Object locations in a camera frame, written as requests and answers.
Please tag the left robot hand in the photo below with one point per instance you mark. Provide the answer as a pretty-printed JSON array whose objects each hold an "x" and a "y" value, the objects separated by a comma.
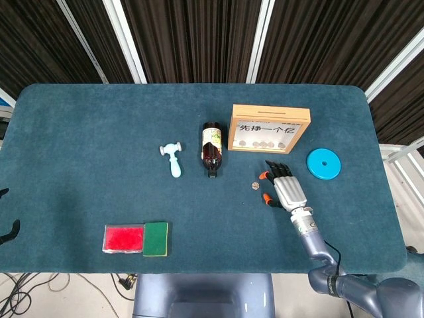
[{"x": 15, "y": 228}]

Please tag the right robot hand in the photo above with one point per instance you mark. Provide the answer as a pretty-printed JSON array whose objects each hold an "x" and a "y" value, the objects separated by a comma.
[{"x": 289, "y": 192}]

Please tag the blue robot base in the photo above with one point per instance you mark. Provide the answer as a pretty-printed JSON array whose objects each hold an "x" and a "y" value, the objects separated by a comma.
[{"x": 202, "y": 295}]

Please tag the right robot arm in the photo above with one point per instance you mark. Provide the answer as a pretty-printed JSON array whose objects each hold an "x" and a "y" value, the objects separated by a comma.
[{"x": 313, "y": 242}]

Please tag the blue round disc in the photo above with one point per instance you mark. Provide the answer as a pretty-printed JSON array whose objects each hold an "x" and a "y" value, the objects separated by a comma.
[{"x": 318, "y": 165}]

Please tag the brown glass bottle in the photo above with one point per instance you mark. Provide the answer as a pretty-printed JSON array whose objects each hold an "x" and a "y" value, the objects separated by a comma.
[{"x": 212, "y": 155}]

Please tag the clear case with red pad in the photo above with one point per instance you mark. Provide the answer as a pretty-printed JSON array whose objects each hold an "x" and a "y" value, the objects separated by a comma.
[{"x": 124, "y": 238}]

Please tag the light blue toy hammer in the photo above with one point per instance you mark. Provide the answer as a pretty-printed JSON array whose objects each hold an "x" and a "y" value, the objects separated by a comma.
[{"x": 174, "y": 164}]

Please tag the black power plug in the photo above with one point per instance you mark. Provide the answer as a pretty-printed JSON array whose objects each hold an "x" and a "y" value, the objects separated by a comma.
[{"x": 127, "y": 282}]

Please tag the teal table cloth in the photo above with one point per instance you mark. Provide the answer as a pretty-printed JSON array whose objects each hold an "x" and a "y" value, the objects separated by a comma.
[{"x": 99, "y": 132}]

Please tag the green yellow sponge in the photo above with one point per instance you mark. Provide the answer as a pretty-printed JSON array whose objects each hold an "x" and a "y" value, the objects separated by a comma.
[{"x": 155, "y": 239}]

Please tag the dark pleated curtain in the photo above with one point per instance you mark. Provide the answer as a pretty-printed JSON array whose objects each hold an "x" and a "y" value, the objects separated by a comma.
[{"x": 198, "y": 39}]

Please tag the wooden coin bank frame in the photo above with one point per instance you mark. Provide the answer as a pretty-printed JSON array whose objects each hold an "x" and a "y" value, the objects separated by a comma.
[{"x": 251, "y": 114}]

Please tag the white metal frame rack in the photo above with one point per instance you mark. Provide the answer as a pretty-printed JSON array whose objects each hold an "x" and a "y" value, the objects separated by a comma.
[{"x": 397, "y": 155}]

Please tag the white partition post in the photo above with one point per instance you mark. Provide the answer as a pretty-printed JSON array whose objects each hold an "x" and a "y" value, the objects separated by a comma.
[
  {"x": 260, "y": 39},
  {"x": 81, "y": 39},
  {"x": 394, "y": 68},
  {"x": 125, "y": 39}
]

